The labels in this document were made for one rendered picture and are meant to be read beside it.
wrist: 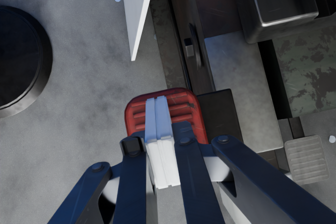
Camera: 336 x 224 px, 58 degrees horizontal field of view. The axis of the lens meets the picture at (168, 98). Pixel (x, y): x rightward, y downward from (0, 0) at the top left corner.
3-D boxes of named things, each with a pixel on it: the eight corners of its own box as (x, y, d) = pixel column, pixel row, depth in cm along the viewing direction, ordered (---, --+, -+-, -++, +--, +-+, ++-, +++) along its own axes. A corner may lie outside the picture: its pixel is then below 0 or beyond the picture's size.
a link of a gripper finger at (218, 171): (177, 165, 14) (240, 152, 14) (170, 123, 19) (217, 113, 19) (183, 192, 15) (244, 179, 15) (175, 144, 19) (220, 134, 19)
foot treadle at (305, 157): (321, 175, 86) (331, 178, 80) (287, 182, 86) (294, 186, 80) (271, -21, 91) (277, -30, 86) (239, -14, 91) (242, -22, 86)
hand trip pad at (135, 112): (206, 163, 30) (215, 172, 22) (147, 175, 30) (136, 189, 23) (191, 94, 31) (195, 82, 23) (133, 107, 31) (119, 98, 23)
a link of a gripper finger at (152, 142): (170, 187, 16) (156, 190, 16) (163, 133, 23) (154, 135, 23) (158, 139, 15) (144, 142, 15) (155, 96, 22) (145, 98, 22)
